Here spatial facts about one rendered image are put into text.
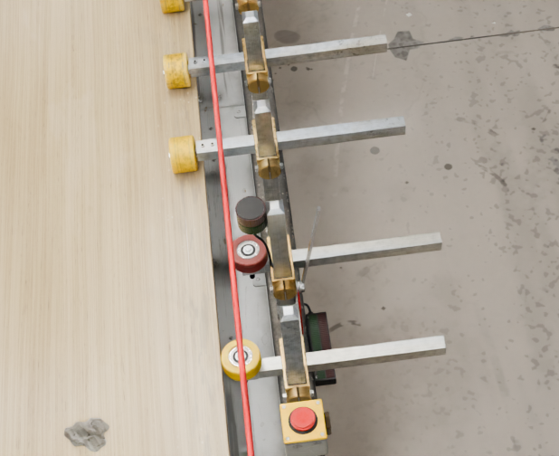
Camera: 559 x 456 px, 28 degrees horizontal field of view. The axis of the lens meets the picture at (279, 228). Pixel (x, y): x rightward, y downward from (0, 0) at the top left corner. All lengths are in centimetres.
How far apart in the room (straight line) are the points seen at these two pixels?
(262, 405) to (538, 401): 99
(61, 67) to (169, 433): 101
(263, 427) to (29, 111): 92
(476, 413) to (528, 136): 100
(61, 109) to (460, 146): 148
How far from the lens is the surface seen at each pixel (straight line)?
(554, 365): 332
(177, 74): 265
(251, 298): 268
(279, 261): 235
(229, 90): 306
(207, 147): 251
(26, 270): 248
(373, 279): 342
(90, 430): 225
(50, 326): 239
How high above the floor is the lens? 291
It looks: 56 degrees down
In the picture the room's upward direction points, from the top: 7 degrees counter-clockwise
